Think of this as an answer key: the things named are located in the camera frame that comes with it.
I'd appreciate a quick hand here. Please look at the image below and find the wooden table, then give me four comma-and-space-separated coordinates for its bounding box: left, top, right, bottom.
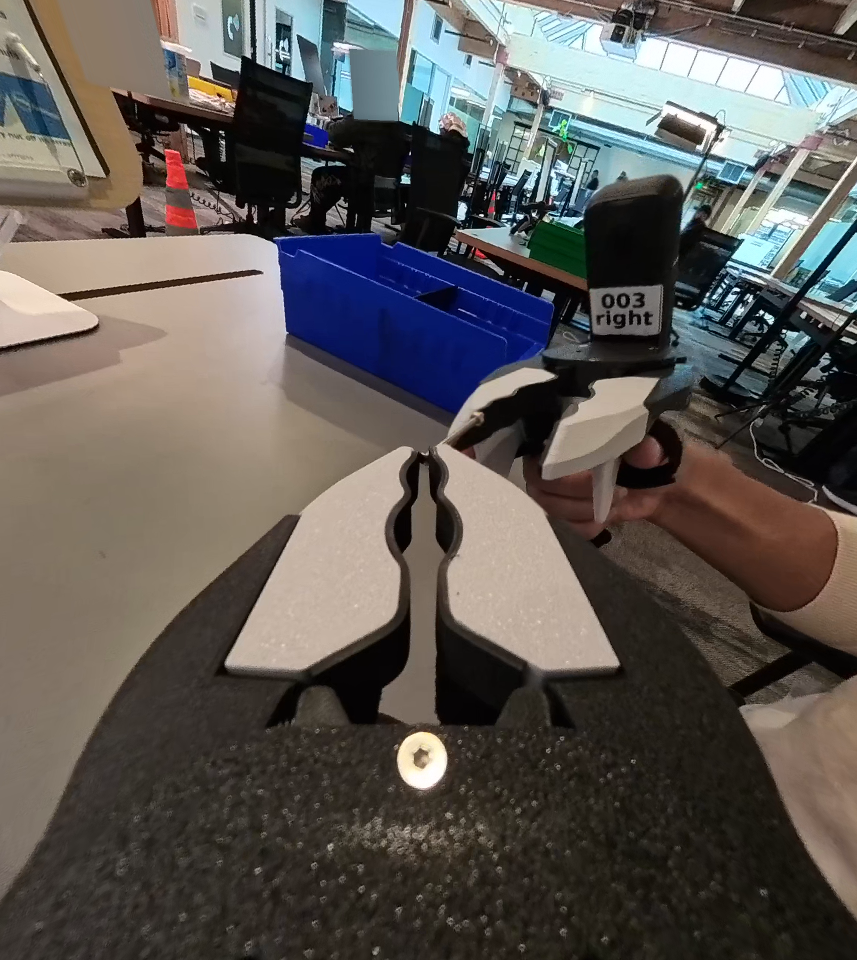
454, 223, 589, 305

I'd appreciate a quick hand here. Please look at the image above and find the dark wooden desk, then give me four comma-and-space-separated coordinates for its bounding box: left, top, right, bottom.
109, 86, 250, 237

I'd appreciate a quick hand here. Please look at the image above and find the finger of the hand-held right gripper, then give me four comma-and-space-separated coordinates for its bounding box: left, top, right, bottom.
448, 364, 561, 483
539, 375, 662, 526

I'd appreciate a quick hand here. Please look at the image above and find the green plastic bin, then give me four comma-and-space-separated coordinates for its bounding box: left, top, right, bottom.
529, 219, 587, 275

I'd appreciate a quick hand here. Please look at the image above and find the person's right hand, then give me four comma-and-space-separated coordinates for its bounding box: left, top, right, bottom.
524, 437, 701, 549

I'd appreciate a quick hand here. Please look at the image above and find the blue plastic parts bin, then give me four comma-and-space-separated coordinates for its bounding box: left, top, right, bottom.
273, 232, 556, 417

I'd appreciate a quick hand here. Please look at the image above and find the silver m3 bolt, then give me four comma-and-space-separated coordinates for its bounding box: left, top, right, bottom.
439, 411, 487, 451

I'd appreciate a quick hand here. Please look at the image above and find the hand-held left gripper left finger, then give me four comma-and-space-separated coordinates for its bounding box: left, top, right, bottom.
223, 446, 418, 723

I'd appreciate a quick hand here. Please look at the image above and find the orange traffic cone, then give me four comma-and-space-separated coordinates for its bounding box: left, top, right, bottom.
163, 148, 200, 238

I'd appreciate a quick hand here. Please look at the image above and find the person's right forearm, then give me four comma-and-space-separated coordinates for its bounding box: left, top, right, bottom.
661, 442, 857, 667

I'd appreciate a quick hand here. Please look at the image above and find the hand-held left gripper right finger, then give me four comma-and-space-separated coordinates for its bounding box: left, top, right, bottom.
427, 442, 623, 725

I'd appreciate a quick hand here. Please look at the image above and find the ceiling-mounted device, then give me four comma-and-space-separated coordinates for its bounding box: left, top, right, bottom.
599, 6, 660, 48

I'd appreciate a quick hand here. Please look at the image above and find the studio light panel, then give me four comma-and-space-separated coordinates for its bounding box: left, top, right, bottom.
655, 101, 727, 149

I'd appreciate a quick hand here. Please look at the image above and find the black office chair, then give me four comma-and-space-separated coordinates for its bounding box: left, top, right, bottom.
398, 123, 475, 256
199, 56, 315, 235

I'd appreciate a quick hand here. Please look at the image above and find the long wooden desk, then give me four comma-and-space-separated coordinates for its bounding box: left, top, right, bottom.
728, 258, 857, 355

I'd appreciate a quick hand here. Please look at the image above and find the printed instruction sign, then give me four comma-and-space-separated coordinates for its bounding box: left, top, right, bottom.
0, 0, 109, 181

